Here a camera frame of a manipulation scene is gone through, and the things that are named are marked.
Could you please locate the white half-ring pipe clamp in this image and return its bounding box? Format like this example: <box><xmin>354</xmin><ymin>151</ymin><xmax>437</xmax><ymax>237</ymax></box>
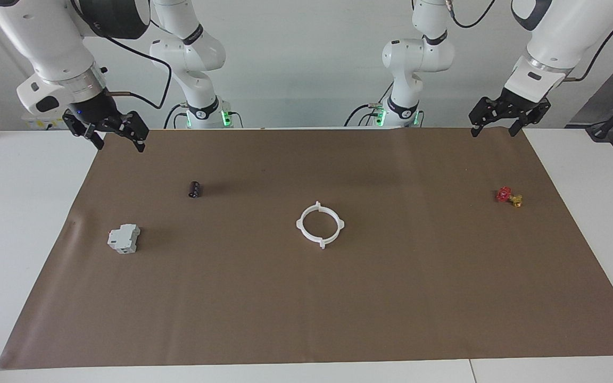
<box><xmin>316</xmin><ymin>201</ymin><xmax>346</xmax><ymax>250</ymax></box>
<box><xmin>295</xmin><ymin>201</ymin><xmax>326</xmax><ymax>250</ymax></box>

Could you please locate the brass valve with red handwheel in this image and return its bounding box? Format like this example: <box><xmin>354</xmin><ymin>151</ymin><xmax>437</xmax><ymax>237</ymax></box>
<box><xmin>495</xmin><ymin>187</ymin><xmax>524</xmax><ymax>208</ymax></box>

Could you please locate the white circuit breaker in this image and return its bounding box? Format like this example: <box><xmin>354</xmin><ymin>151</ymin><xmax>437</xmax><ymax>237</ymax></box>
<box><xmin>107</xmin><ymin>223</ymin><xmax>141</xmax><ymax>255</ymax></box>

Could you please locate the brown paper mat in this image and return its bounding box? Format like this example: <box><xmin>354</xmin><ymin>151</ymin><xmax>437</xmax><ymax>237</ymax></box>
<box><xmin>0</xmin><ymin>127</ymin><xmax>613</xmax><ymax>370</ymax></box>

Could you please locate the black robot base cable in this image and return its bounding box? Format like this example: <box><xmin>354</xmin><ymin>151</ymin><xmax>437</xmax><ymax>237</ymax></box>
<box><xmin>344</xmin><ymin>101</ymin><xmax>387</xmax><ymax>128</ymax></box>
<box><xmin>163</xmin><ymin>103</ymin><xmax>188</xmax><ymax>130</ymax></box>

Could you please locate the white wall socket box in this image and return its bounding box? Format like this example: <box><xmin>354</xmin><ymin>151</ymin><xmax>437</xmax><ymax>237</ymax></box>
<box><xmin>21</xmin><ymin>114</ymin><xmax>73</xmax><ymax>131</ymax></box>

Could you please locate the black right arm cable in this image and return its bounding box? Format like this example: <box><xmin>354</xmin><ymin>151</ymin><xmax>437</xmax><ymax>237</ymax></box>
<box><xmin>80</xmin><ymin>21</ymin><xmax>173</xmax><ymax>110</ymax></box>

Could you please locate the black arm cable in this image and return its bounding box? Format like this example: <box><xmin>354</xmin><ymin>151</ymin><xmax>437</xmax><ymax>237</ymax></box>
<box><xmin>80</xmin><ymin>21</ymin><xmax>173</xmax><ymax>110</ymax></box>
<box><xmin>447</xmin><ymin>0</ymin><xmax>613</xmax><ymax>84</ymax></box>

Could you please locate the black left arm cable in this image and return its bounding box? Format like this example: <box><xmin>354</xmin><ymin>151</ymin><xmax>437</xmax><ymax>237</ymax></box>
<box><xmin>447</xmin><ymin>0</ymin><xmax>613</xmax><ymax>84</ymax></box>

